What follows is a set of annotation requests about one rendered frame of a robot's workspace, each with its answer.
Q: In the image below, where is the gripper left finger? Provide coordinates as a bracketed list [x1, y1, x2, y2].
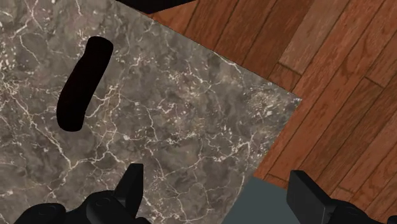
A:
[13, 163, 152, 224]

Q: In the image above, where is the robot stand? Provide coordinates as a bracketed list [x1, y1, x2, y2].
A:
[116, 0, 197, 15]

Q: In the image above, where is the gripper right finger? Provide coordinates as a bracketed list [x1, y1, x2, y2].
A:
[285, 169, 397, 224]

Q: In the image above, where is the black curved oblong object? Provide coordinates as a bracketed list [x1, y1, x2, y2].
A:
[56, 36, 115, 132]

